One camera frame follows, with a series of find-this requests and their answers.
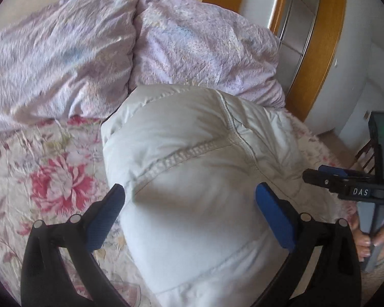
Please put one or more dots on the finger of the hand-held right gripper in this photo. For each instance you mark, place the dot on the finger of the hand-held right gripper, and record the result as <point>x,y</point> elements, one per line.
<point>320,180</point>
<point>336,171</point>

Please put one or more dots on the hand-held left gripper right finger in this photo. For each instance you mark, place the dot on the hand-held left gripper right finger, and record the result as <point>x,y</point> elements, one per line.
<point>275,217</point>

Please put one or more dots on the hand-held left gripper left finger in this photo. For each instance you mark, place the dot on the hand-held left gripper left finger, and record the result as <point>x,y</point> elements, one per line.
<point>104,217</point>

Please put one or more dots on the person's right hand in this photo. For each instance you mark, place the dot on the person's right hand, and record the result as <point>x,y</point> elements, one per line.
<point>363,244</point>

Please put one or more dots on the dark wooden chair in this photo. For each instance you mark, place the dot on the dark wooden chair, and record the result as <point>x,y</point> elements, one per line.
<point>366,156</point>

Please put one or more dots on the pink fluffy blanket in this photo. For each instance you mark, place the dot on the pink fluffy blanket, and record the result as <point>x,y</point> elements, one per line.
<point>310,142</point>

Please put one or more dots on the pink floral bed sheet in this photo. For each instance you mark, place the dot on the pink floral bed sheet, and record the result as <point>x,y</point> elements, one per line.
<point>44,172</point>

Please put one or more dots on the grey sliding door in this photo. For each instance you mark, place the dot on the grey sliding door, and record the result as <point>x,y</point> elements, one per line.
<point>296,22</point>

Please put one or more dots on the lilac floral pillow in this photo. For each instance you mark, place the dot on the lilac floral pillow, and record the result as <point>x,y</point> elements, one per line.
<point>204,48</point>
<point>57,54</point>

